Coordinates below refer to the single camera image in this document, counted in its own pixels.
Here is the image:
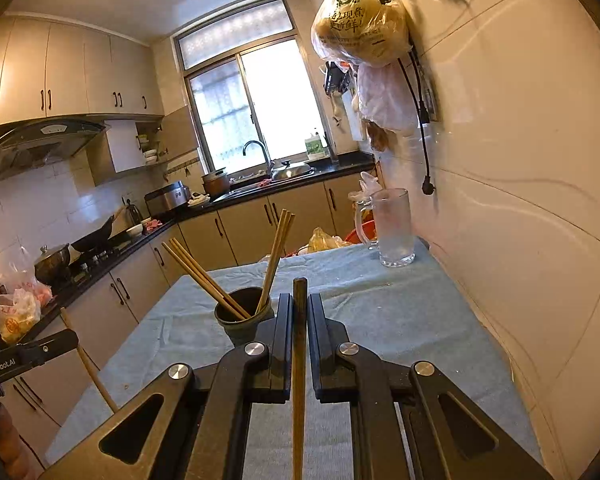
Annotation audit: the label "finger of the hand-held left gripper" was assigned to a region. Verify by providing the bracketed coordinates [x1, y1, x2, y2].
[15, 329, 79, 367]

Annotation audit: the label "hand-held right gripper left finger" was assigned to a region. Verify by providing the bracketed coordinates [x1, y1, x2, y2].
[40, 292, 295, 480]

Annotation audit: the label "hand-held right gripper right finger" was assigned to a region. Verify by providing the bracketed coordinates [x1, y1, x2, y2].
[306, 292, 553, 480]

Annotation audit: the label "long wooden chopstick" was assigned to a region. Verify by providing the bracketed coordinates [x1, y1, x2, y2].
[292, 277, 309, 480]
[60, 307, 119, 415]

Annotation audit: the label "dark grey chopstick holder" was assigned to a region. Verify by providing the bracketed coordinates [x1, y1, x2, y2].
[214, 286, 276, 343]

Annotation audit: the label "bunch of wooden chopsticks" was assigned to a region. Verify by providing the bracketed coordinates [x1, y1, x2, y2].
[161, 208, 297, 321]

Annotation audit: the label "person's left hand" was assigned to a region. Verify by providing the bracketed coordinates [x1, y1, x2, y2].
[0, 402, 36, 480]

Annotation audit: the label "plastic bag of food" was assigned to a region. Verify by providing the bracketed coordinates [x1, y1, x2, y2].
[0, 260, 43, 345]

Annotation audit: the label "blue-grey tablecloth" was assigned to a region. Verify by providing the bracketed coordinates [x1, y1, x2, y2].
[45, 237, 543, 480]

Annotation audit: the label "steel cooking pot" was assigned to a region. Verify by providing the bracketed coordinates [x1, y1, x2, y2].
[33, 243, 72, 285]

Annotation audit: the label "beige lower kitchen cabinets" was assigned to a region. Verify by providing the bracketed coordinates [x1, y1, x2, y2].
[0, 180, 381, 471]

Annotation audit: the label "beige kitchen cabinets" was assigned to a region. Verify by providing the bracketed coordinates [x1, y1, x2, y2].
[0, 12, 166, 131]
[0, 180, 381, 471]

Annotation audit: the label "yellow plastic bag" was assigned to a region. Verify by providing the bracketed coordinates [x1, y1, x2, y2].
[307, 227, 353, 253]

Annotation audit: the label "black wok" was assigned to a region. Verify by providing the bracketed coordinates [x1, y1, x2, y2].
[71, 205, 128, 253]

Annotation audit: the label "red plastic basin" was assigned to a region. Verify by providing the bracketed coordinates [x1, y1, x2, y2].
[344, 227, 378, 246]

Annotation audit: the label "clear glass mug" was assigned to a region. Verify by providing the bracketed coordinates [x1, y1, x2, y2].
[354, 188, 417, 268]

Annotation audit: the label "white crumpled plastic bag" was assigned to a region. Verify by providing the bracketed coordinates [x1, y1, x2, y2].
[348, 171, 383, 202]

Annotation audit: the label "brown clay pot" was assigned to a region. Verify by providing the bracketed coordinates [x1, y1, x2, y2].
[201, 169, 230, 197]

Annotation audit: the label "steel pot lid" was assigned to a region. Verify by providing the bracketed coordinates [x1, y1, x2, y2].
[270, 159, 315, 181]

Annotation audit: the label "silver rice cooker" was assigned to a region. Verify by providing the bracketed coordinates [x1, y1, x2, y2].
[144, 181, 191, 216]

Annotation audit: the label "black kitchen countertop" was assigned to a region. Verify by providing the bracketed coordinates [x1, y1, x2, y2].
[0, 152, 376, 346]

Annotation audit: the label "curved kitchen faucet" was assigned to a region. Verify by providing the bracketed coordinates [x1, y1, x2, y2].
[242, 140, 276, 173]

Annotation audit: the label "grey range hood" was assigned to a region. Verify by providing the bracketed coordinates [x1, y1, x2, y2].
[0, 117, 111, 186]

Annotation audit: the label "green label soap bottle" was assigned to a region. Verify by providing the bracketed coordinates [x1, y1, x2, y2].
[304, 132, 329, 160]

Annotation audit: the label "brown hanging bundle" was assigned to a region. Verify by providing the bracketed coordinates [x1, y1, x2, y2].
[362, 120, 392, 153]

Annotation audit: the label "kitchen window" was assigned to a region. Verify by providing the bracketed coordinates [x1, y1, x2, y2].
[172, 0, 331, 173]

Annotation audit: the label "white hanging plastic bag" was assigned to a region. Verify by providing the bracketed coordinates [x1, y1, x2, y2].
[356, 62, 422, 135]

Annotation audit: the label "dark hanging kitchen tool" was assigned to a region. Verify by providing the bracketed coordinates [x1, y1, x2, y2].
[322, 60, 355, 123]

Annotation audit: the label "beige upper kitchen cabinets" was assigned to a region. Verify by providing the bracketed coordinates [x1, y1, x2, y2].
[0, 12, 166, 131]

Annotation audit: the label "hanging bag of bread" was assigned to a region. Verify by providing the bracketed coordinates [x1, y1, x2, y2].
[311, 0, 413, 68]

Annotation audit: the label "black cable with plug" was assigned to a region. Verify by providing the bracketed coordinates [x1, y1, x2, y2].
[397, 52, 438, 196]

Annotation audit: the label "wall shelf with dishes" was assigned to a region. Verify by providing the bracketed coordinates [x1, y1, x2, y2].
[135, 122, 170, 166]

